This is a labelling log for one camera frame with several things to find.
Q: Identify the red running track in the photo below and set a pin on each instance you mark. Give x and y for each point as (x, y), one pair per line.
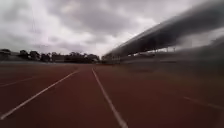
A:
(76, 103)

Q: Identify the roofed grandstand building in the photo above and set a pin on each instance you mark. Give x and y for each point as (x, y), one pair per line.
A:
(166, 36)

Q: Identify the distant row of trees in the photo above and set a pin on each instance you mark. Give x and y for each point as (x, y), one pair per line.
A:
(50, 56)

